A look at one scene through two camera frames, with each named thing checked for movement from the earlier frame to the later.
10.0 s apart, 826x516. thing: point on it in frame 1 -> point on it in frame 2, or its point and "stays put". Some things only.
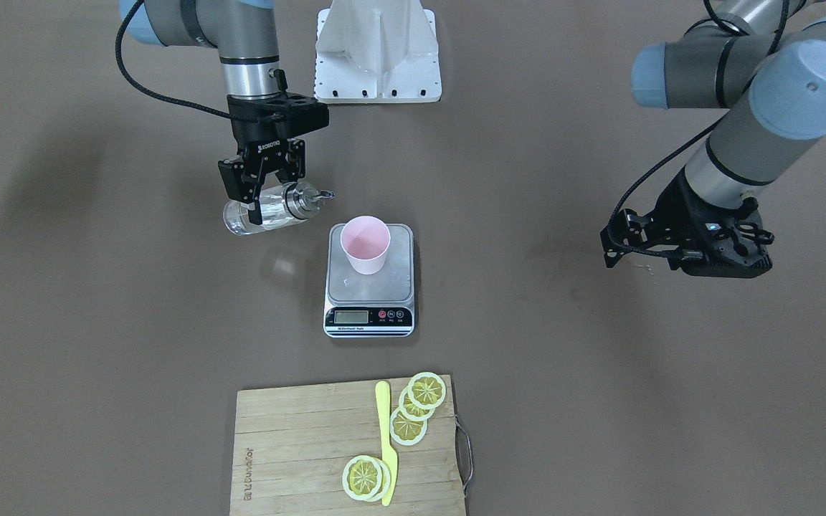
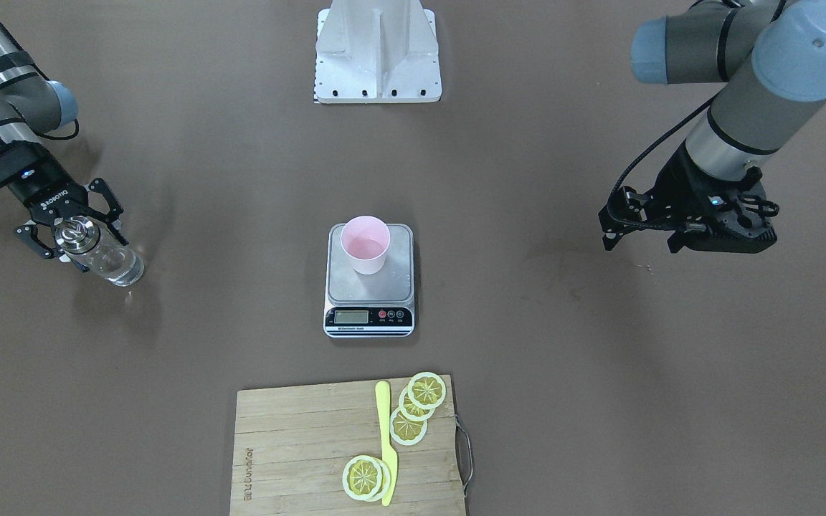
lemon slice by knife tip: [426, 390] stays put
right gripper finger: [243, 175] -> [26, 233]
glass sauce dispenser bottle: [292, 202] -> [83, 240]
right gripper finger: [295, 167] -> [100, 186]
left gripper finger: [674, 257] -> [679, 239]
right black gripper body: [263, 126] -> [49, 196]
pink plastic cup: [365, 240] stays put
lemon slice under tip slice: [410, 411] stays put
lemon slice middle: [386, 479] stays put
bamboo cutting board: [292, 443] stays put
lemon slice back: [406, 431] stays put
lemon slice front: [362, 477] stays put
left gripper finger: [625, 232] -> [624, 211]
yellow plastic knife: [383, 393] stays put
